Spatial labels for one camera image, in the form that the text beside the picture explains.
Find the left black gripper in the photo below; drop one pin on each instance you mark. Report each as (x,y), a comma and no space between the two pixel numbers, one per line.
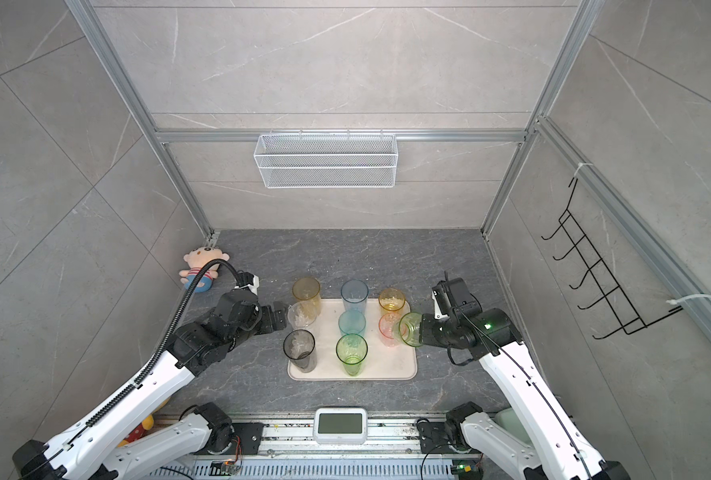
(269,324)

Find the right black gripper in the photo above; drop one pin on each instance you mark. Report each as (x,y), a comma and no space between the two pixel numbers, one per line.
(426,334)

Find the short green glass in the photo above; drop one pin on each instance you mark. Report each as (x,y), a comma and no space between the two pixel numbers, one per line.
(409,329)

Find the clear transparent glass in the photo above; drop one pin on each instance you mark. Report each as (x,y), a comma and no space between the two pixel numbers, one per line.
(302,314)

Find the dark grey smoked glass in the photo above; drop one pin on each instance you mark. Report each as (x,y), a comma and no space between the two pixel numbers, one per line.
(299,349)

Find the short yellow glass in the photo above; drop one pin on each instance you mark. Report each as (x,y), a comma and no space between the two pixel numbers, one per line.
(392,300)

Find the pink glass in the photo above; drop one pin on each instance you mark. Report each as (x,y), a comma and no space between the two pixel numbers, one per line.
(387,325)

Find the tall amber yellow glass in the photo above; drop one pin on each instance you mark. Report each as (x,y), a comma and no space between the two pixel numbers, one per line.
(306,291)

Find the beige plastic tray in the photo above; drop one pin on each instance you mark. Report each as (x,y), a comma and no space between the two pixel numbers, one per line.
(383,362)

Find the teal glass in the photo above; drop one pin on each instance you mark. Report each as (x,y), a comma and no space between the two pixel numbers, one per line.
(352,322)

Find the blue glass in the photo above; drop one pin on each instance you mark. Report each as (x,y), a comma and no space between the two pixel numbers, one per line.
(354,294)

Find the tall green glass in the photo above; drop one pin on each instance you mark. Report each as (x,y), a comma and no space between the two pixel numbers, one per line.
(351,350)

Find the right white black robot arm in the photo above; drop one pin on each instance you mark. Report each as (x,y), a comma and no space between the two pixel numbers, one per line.
(552,447)

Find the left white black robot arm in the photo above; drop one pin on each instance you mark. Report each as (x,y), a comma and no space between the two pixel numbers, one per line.
(93,447)

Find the pink bear plush toy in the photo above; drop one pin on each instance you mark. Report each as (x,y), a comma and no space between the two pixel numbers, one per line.
(196,260)

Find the mint green box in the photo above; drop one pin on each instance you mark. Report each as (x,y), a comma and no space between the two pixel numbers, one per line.
(508,420)

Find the yellow plush toy red dress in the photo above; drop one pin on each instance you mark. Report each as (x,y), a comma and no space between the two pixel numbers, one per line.
(142,428)

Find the white digital timer display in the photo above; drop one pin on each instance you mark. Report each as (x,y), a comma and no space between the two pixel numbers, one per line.
(340,425)

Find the green yellow connector board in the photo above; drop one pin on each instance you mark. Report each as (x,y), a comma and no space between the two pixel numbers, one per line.
(467,470)

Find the small circuit board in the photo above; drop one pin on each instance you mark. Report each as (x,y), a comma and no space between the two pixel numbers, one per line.
(224,468)

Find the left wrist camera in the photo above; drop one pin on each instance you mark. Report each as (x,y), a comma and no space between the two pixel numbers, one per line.
(247,281)

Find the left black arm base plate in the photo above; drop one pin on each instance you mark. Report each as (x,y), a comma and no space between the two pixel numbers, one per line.
(240,438)

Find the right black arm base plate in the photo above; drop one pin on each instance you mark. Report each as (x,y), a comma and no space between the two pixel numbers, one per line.
(432,437)

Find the black wire hook rack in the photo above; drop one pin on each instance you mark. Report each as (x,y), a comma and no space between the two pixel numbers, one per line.
(598,272)

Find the white wire mesh basket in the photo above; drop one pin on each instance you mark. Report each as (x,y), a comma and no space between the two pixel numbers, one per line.
(336,160)

